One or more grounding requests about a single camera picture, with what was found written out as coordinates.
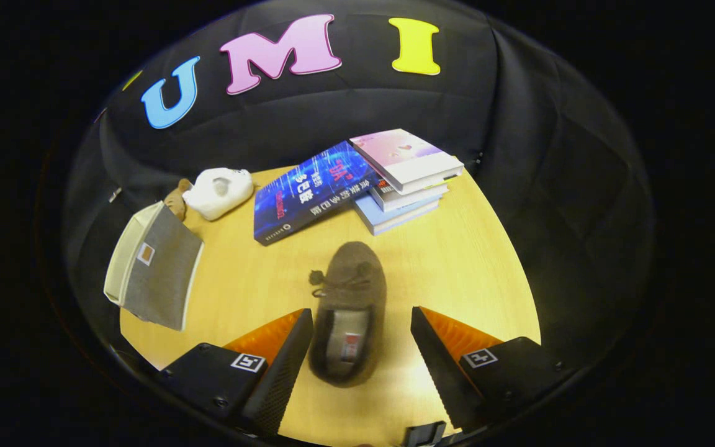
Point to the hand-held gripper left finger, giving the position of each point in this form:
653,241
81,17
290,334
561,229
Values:
283,372

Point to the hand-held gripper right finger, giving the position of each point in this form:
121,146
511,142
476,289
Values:
441,372

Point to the brown fuzzy shoe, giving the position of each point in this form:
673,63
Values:
357,261

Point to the grey fabric storage box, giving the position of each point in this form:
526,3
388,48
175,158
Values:
165,279

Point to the light blue book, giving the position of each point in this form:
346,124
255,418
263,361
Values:
395,217

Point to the white plush toy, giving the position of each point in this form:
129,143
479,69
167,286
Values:
215,198

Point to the brown striped plush toy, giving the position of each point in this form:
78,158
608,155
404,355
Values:
176,202

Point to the black backdrop cloth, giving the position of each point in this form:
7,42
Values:
519,186

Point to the pink and white book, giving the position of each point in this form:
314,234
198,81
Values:
401,152

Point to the silver clip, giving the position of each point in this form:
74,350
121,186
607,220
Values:
114,195

